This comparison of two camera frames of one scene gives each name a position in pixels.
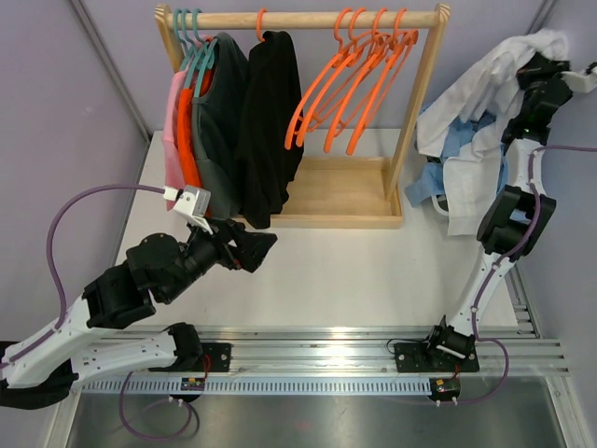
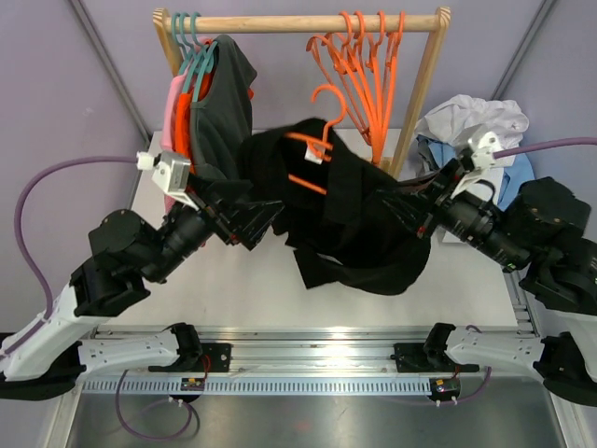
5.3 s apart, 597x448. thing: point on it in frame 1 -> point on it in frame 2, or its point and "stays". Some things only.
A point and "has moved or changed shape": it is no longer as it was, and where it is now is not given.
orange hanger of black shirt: [258, 23] -> [318, 147]
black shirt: [270, 105] -> [342, 217]
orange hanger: [382, 40] -> [371, 67]
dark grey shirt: [220, 119] stays
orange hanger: [358, 34] -> [371, 65]
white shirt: [470, 116] has moved or changed shape
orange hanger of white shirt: [333, 102] -> [340, 63]
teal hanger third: [209, 47] stays
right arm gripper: [539, 66] -> [442, 187]
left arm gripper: [252, 246] -> [250, 219]
